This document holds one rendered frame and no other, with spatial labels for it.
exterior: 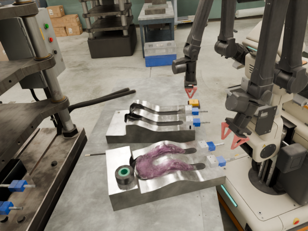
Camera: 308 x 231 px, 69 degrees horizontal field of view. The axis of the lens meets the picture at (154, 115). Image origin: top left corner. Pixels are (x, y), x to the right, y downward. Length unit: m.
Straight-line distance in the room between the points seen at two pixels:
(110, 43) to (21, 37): 3.77
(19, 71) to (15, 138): 0.31
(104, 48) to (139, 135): 4.04
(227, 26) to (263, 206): 1.14
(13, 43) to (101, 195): 0.93
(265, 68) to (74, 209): 0.93
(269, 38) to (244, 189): 1.19
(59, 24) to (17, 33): 6.40
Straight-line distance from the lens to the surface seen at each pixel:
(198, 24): 1.17
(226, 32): 1.26
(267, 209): 1.72
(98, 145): 1.34
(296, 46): 0.93
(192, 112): 1.34
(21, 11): 1.22
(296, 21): 0.89
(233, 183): 1.79
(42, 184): 1.28
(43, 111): 1.33
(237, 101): 0.86
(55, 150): 1.44
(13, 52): 1.49
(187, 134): 1.23
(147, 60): 4.38
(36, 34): 1.26
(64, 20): 7.73
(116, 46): 5.09
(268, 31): 0.83
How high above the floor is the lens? 1.64
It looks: 34 degrees down
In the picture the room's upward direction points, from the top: 5 degrees counter-clockwise
